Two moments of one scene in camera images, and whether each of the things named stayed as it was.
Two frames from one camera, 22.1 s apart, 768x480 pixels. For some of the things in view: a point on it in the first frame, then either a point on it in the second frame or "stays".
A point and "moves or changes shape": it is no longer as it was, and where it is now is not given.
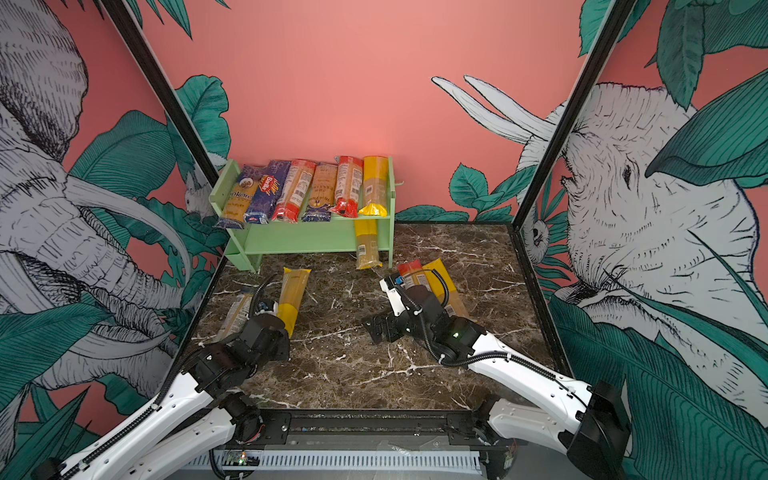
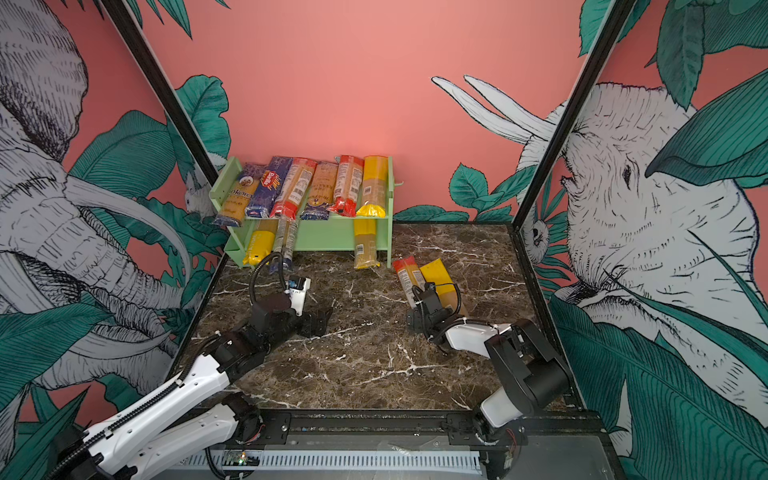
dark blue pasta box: [265, 198] stays
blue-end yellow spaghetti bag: [322, 193] stays
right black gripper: [390, 318] → [417, 326]
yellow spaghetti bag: [367, 244] stays
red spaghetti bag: [349, 185] stays
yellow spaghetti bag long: [375, 186] stays
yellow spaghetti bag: [444, 289] stays
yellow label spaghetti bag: [294, 285] moves or changes shape
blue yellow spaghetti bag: [239, 199] stays
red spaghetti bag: [294, 189] stays
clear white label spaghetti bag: [235, 318] → [286, 238]
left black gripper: [284, 346] → [309, 329]
